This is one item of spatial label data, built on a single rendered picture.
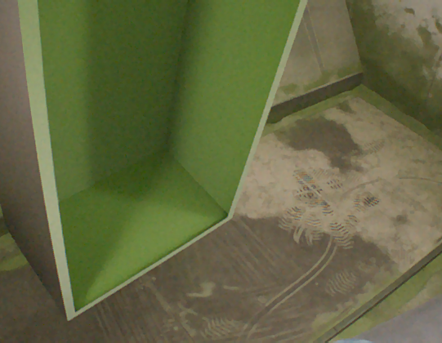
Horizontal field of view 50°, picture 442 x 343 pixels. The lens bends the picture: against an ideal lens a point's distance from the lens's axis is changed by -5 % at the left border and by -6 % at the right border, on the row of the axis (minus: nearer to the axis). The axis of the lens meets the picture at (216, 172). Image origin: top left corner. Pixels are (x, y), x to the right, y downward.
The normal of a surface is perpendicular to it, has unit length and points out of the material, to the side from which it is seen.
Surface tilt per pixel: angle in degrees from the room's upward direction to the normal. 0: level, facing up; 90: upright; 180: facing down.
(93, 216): 12
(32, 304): 0
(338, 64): 57
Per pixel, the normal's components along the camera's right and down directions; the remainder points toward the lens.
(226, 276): 0.04, -0.75
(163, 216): 0.18, -0.62
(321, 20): 0.52, 0.06
